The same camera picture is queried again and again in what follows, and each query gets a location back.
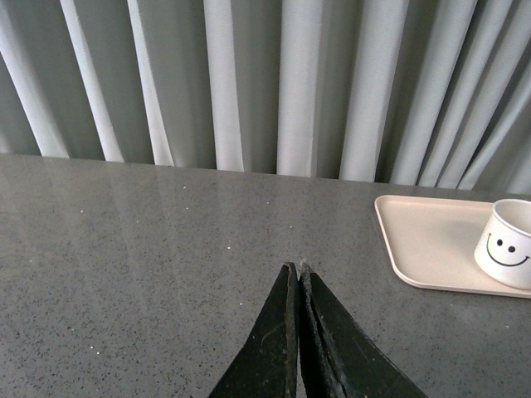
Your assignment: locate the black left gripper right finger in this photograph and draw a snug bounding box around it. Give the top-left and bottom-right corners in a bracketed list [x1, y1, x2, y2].
[297, 260, 429, 398]

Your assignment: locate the white smiley mug black handle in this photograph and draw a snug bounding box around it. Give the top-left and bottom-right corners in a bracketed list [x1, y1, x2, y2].
[474, 199, 530, 290]

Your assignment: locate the grey pleated curtain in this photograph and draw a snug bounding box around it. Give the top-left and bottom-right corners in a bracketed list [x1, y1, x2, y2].
[1, 1, 530, 194]

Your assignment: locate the pink rectangular plastic tray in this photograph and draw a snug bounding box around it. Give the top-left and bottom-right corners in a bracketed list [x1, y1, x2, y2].
[374, 195, 530, 299]

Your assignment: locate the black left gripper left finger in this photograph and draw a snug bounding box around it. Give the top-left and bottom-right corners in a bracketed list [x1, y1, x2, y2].
[210, 262, 300, 397]

